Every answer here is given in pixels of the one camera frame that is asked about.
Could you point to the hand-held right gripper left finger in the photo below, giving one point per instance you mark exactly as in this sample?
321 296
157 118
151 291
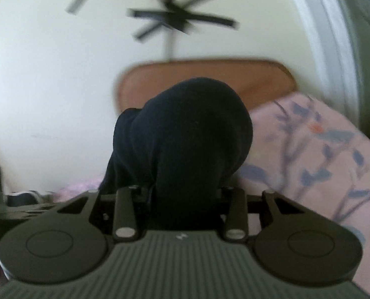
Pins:
128 205

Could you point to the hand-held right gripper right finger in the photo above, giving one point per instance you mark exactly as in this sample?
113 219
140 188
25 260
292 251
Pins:
238 208

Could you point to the plain black knit garment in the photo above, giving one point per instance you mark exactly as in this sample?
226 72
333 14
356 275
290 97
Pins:
188 137

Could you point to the pink floral bed sheet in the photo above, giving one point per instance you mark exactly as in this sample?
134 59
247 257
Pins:
312 162

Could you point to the brown wooden headboard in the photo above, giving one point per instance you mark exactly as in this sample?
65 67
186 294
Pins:
250 74

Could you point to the white door frame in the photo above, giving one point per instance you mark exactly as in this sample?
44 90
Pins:
328 37

